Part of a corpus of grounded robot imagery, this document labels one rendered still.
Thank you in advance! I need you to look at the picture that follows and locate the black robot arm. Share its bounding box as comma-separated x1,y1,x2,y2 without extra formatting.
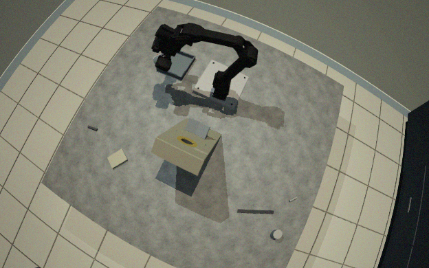
151,23,258,101

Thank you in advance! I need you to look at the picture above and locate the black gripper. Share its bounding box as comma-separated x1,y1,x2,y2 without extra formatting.
155,40,180,71

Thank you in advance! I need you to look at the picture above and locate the grey cylinder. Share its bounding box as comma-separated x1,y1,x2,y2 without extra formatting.
271,230,283,239
153,54,165,64

